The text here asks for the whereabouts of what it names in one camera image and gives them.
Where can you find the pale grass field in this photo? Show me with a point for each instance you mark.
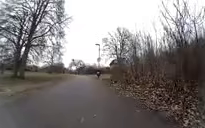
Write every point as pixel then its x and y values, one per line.
pixel 16 81

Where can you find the bare spreading tree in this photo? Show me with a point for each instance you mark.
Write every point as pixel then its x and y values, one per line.
pixel 118 45

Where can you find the person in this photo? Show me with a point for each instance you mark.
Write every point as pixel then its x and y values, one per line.
pixel 98 74

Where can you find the grey asphalt path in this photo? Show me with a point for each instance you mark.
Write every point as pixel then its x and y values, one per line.
pixel 80 103

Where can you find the leaf-covered verge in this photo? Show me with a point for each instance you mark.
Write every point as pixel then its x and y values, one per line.
pixel 163 100

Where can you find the street lamp pole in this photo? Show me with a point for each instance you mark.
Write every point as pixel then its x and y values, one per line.
pixel 99 56

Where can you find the large bare tree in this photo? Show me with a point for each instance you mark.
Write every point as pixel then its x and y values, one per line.
pixel 20 63

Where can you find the dark hedge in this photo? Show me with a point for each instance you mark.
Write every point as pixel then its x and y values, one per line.
pixel 90 70

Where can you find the thicket of bare bushes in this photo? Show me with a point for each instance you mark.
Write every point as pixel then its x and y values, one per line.
pixel 170 60

